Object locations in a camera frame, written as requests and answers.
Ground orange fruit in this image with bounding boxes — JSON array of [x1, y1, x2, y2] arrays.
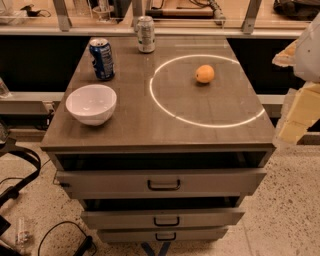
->
[[195, 65, 215, 84]]

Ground black chair base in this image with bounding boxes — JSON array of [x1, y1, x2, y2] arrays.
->
[[0, 119, 42, 208]]

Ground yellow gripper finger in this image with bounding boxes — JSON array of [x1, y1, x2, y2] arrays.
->
[[272, 41, 297, 67], [278, 82, 320, 144]]

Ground black floor cable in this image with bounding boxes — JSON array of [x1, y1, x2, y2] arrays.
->
[[37, 220, 98, 256]]

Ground middle cabinet drawer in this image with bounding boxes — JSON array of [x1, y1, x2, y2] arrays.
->
[[81, 208, 244, 229]]

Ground cabinet drawer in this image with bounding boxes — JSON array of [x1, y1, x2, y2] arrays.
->
[[57, 168, 266, 199], [81, 208, 244, 229], [97, 227, 228, 243]]

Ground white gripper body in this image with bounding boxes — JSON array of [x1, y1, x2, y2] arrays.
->
[[293, 20, 320, 82]]

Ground blue soda can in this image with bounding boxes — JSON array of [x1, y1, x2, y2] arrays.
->
[[89, 38, 115, 80]]

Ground grey drawer cabinet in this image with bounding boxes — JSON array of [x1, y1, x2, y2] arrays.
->
[[39, 35, 277, 244]]

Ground top cabinet drawer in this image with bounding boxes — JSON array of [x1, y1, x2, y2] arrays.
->
[[57, 168, 266, 199]]

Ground white ceramic bowl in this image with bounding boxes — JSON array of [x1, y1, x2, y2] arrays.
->
[[65, 84, 117, 126]]

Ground bottom cabinet drawer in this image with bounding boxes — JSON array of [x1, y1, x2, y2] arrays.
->
[[97, 227, 228, 243]]

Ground silver green soda can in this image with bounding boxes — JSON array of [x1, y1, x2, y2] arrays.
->
[[137, 16, 155, 53]]

